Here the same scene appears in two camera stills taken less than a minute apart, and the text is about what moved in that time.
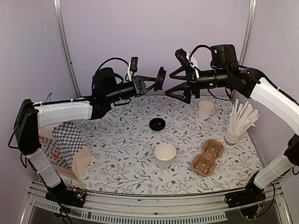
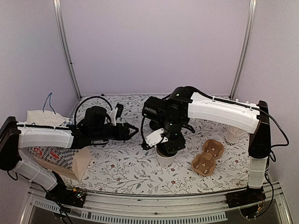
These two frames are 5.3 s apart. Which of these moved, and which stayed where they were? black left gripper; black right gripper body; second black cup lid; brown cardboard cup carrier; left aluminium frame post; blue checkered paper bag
Moved: black left gripper; black right gripper body
Stayed: blue checkered paper bag; left aluminium frame post; second black cup lid; brown cardboard cup carrier
